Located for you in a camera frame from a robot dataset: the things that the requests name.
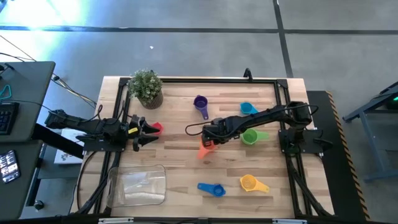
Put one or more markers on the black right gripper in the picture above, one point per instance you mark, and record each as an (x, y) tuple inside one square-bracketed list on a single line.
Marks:
[(217, 130)]

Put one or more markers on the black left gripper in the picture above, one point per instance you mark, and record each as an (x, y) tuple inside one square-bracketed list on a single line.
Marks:
[(136, 126)]

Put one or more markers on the orange measuring cup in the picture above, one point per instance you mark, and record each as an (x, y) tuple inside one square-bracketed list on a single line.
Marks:
[(203, 153)]

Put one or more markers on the red measuring cup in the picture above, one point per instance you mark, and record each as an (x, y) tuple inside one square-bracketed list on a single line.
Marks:
[(160, 126)]

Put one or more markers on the green measuring cup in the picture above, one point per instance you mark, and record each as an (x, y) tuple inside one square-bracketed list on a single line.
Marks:
[(249, 137)]

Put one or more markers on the purple measuring cup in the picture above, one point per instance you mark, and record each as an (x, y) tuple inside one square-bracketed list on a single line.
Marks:
[(200, 102)]

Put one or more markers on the blue measuring cup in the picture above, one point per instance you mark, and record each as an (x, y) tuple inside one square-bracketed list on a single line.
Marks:
[(217, 189)]

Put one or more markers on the teal measuring cup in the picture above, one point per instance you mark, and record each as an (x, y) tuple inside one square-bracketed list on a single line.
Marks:
[(246, 108)]

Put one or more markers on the yellow measuring cup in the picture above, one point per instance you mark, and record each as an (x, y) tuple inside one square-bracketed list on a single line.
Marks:
[(248, 183)]

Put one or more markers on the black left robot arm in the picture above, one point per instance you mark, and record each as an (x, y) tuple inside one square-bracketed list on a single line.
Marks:
[(81, 124)]

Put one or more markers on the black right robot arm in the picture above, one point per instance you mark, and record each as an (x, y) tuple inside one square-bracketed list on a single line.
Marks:
[(258, 116)]

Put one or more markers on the clear plastic basket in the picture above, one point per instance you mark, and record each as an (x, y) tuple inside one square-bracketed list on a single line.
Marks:
[(136, 186)]

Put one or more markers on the potted plant in ribbed pot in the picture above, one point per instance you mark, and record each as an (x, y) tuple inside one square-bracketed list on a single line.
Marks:
[(144, 85)]

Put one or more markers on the white box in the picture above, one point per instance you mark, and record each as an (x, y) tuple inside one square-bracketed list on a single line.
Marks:
[(66, 157)]

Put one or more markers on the black support beam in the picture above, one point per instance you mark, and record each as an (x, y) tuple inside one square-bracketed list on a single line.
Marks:
[(59, 141)]

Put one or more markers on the grey side desk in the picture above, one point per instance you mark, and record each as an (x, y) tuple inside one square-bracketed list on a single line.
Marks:
[(28, 93)]

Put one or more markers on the black round knob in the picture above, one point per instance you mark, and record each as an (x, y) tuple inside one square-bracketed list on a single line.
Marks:
[(38, 205)]

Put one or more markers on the black mat with hazard stripe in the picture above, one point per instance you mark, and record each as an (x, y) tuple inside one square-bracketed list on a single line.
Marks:
[(335, 174)]

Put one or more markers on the black keyboard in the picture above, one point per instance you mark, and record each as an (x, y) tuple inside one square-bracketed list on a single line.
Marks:
[(7, 118)]

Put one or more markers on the black smartphone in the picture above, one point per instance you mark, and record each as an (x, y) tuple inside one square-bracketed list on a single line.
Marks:
[(9, 166)]

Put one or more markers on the dark grey side table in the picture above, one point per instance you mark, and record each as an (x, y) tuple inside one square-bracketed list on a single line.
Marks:
[(18, 196)]

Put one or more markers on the teal carabiner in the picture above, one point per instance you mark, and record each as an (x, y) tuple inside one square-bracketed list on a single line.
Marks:
[(6, 93)]

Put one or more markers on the blue-grey metal stand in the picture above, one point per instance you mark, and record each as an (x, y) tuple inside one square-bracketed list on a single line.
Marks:
[(367, 130)]

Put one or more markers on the black device with green light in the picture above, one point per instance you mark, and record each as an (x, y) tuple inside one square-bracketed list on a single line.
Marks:
[(391, 99)]

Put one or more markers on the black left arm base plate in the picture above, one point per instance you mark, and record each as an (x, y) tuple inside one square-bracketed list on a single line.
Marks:
[(99, 147)]

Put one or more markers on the black aluminium table frame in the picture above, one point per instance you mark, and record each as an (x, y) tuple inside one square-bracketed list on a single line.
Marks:
[(217, 80)]

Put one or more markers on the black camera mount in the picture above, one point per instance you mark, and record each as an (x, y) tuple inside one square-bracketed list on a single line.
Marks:
[(248, 74)]

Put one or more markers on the white table bracket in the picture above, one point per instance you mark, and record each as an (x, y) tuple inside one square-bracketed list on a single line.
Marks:
[(289, 221), (115, 220)]

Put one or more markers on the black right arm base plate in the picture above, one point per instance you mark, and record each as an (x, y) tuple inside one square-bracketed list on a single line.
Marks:
[(308, 133)]

